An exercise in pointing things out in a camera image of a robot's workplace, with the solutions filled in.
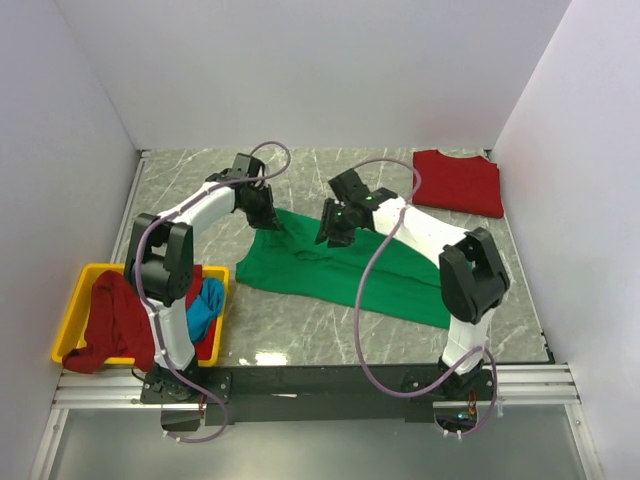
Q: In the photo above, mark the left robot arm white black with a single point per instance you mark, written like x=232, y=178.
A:
x=160, y=265

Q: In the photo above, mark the green t shirt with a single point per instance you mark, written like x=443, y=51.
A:
x=403, y=284

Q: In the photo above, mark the folded red t shirt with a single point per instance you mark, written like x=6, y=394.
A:
x=468, y=185

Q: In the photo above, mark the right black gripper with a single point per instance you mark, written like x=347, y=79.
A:
x=326, y=229

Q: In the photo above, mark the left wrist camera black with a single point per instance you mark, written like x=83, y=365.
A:
x=247, y=166

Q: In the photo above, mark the blue t shirt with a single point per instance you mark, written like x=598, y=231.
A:
x=205, y=301

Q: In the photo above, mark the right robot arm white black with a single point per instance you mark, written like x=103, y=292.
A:
x=473, y=279

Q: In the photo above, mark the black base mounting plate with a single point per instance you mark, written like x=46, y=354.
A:
x=298, y=393

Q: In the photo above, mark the crumpled red t shirt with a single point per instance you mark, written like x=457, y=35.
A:
x=117, y=326

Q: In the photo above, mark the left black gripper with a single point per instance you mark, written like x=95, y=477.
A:
x=267, y=219

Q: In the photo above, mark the yellow plastic bin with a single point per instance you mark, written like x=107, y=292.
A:
x=71, y=332

